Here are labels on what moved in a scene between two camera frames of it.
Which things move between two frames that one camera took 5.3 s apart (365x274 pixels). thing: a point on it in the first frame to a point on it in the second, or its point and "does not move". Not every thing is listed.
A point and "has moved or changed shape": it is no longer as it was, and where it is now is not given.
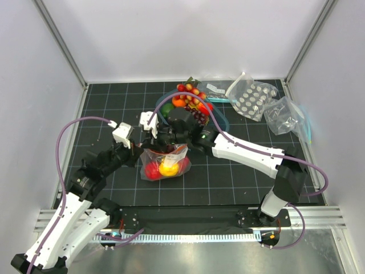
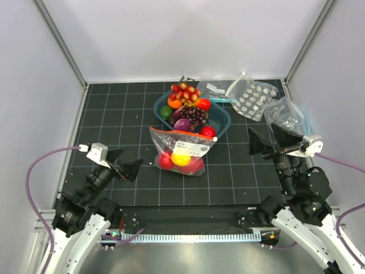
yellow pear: [168, 171] to [181, 160]
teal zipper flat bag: [216, 90] does not move
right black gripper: [150, 142] to [283, 137]
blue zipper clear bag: [283, 116] does not move
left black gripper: [133, 153] to [130, 168]
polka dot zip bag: [248, 96] does not move
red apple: [152, 170] to [165, 161]
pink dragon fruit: [183, 165] to [195, 165]
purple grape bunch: [202, 119] does not move
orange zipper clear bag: [171, 163] has moved or changed shape
